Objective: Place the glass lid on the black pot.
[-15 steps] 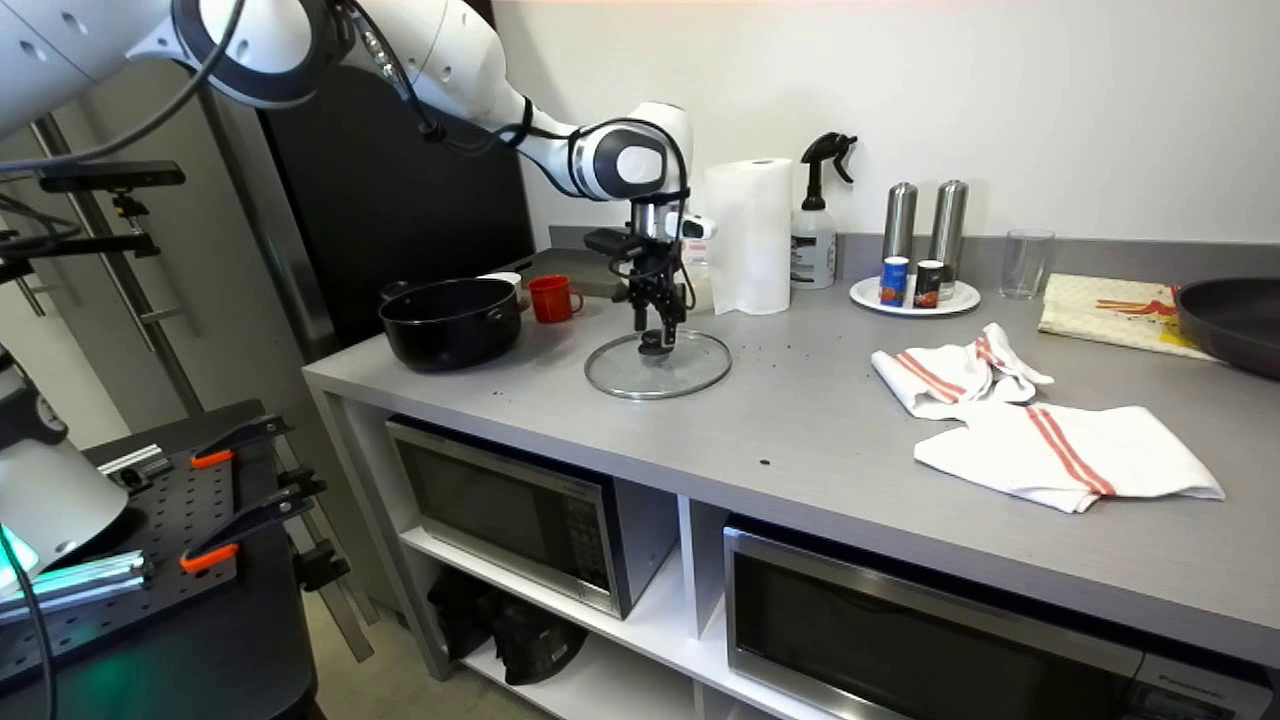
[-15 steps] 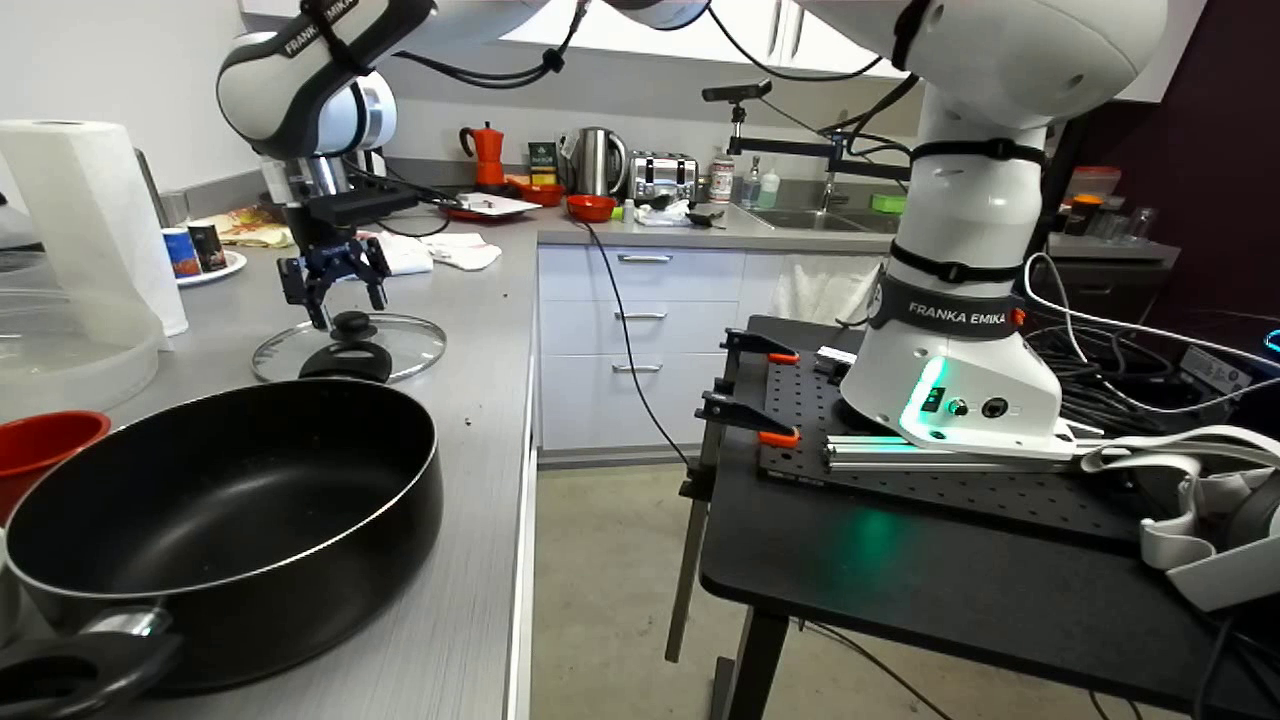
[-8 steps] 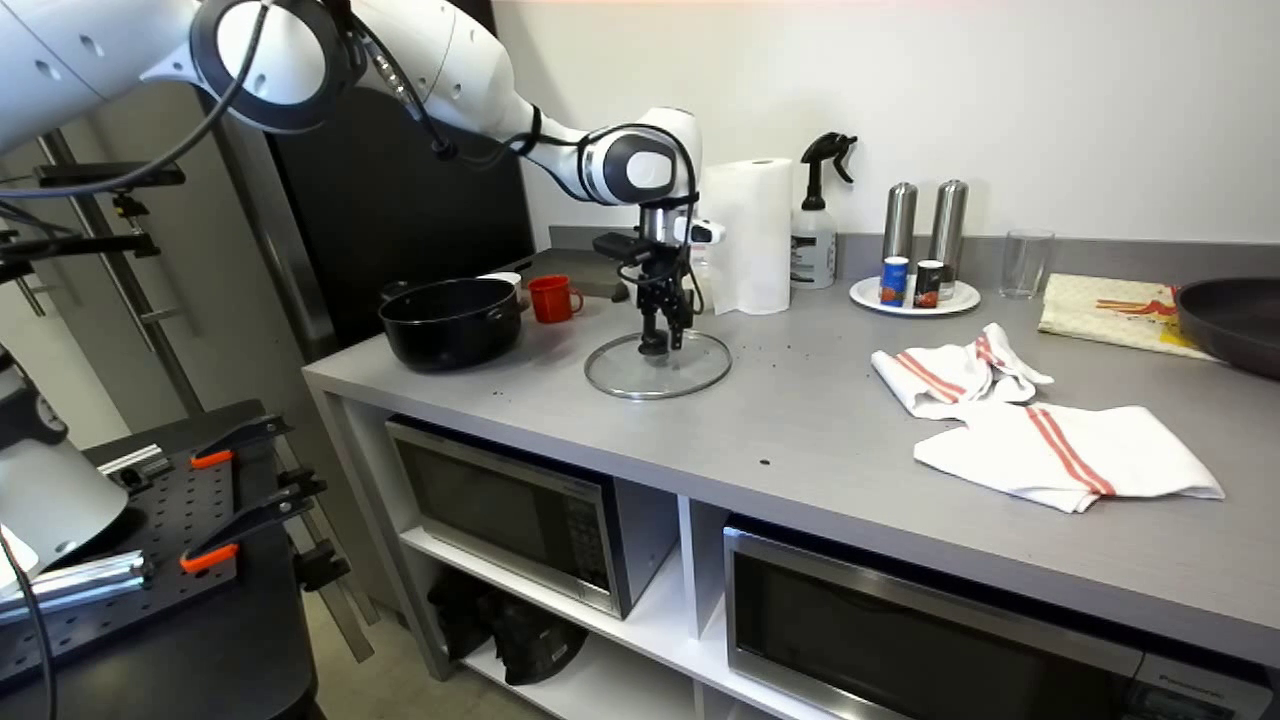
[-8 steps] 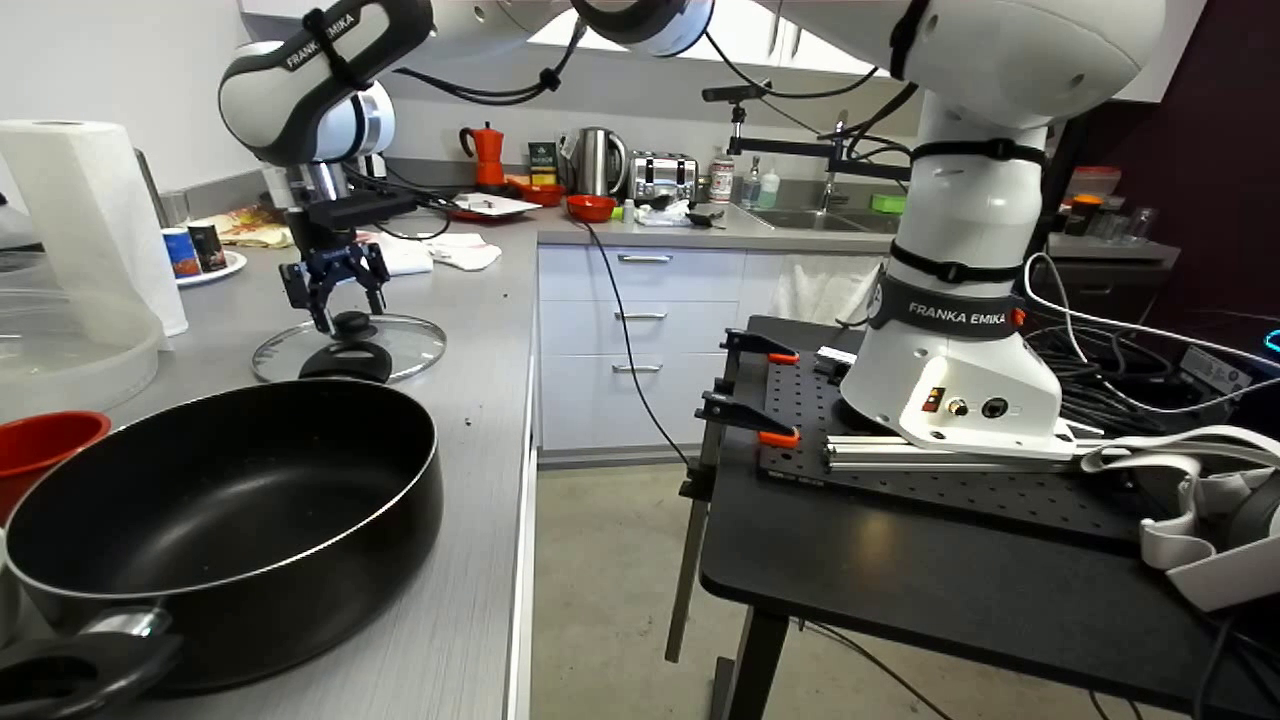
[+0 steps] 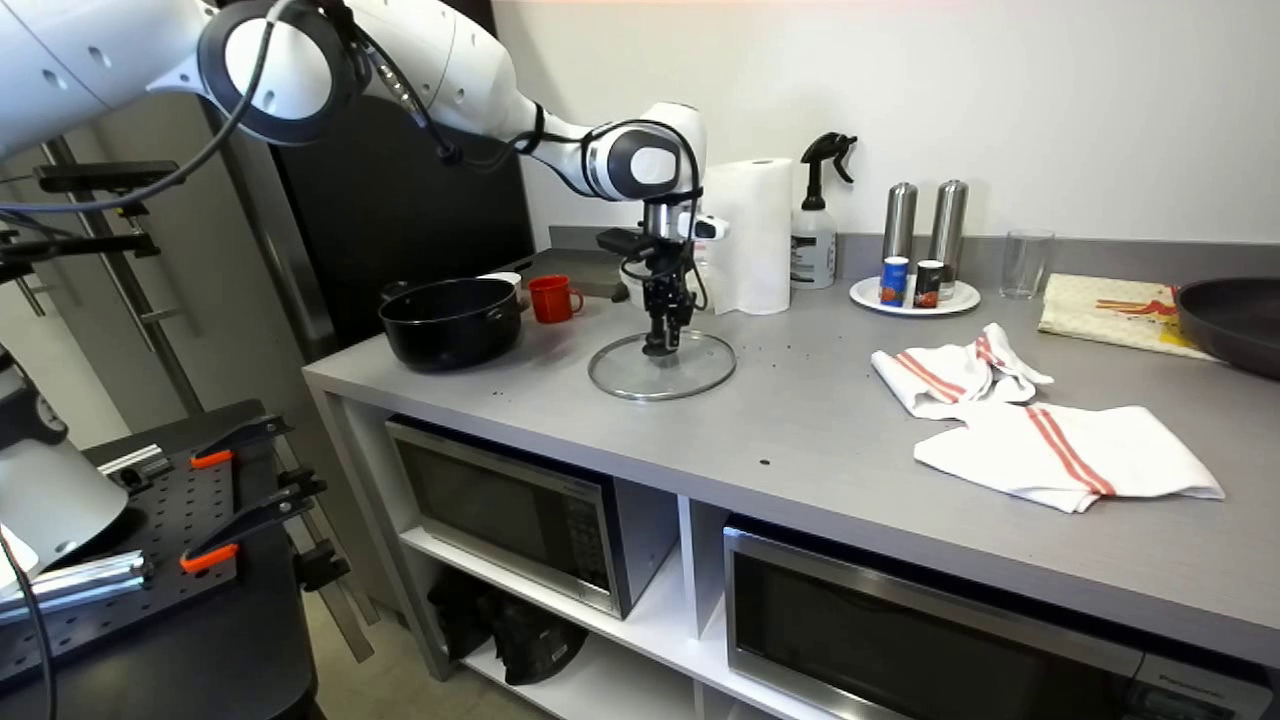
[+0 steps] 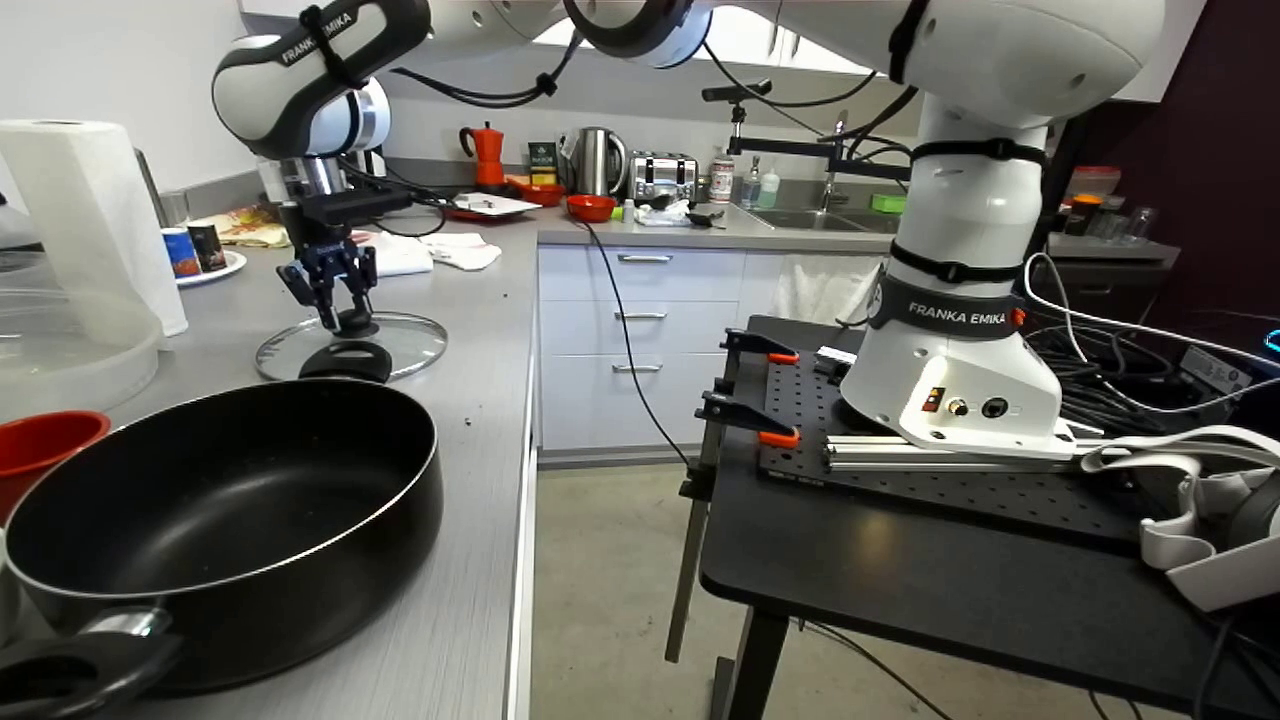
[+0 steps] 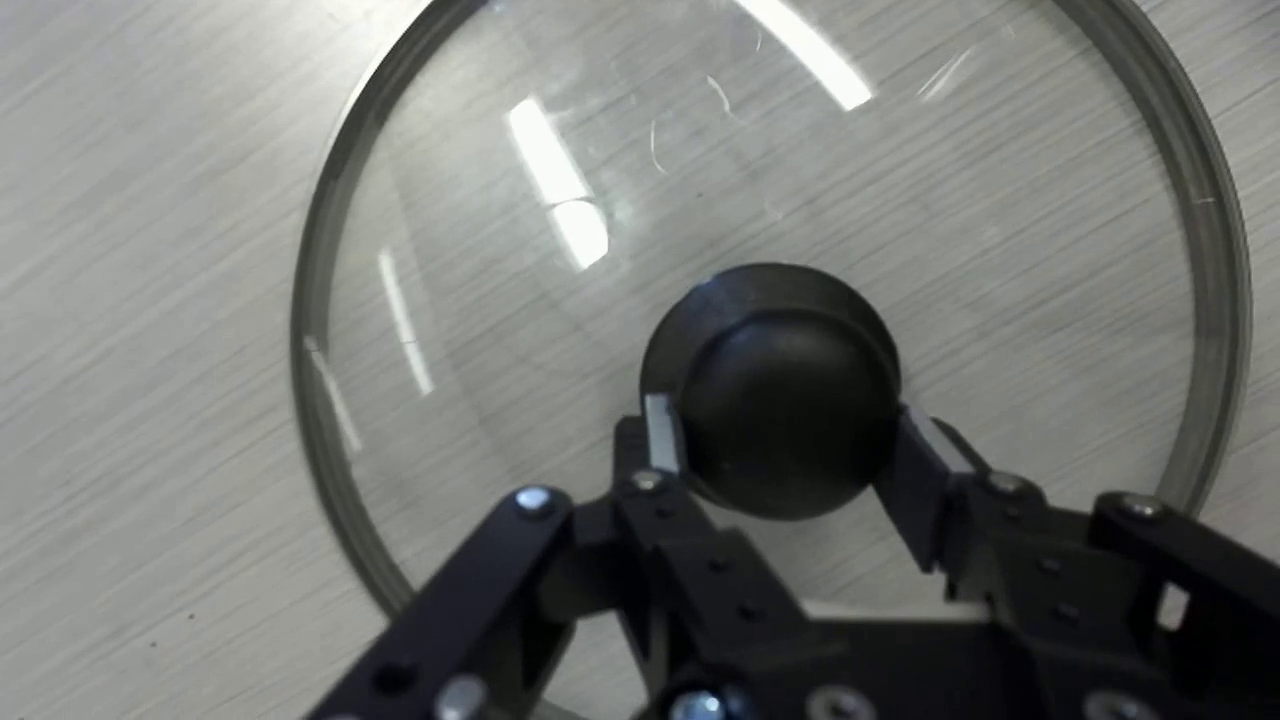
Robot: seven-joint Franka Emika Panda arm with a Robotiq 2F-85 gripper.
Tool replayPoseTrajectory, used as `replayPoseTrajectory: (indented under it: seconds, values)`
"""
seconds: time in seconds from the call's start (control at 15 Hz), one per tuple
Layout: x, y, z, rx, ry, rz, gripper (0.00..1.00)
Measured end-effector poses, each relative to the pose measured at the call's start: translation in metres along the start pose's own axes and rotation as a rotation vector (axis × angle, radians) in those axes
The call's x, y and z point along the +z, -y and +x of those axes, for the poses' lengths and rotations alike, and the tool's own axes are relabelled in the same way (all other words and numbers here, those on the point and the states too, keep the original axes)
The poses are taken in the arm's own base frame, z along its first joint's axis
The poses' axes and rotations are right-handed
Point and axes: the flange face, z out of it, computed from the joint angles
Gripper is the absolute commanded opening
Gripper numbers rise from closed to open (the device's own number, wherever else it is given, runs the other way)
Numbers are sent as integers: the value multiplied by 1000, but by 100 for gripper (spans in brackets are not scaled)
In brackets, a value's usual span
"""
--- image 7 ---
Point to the glass lid with black knob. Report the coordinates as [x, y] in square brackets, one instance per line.
[786, 386]

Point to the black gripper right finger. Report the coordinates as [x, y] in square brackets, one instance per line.
[1065, 600]

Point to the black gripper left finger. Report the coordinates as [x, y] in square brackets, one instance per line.
[666, 572]

